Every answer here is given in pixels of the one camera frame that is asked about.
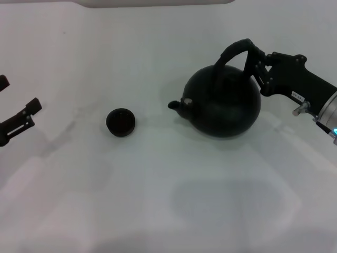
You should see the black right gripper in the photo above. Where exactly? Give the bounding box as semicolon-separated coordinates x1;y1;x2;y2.
246;38;337;116

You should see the black round teapot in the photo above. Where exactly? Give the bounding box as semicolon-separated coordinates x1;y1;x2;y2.
167;38;262;138

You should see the small black teacup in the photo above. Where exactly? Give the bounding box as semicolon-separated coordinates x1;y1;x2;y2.
105;108;137;138

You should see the silver plug with grey cable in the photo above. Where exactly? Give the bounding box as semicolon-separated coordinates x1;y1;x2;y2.
291;101;320;122

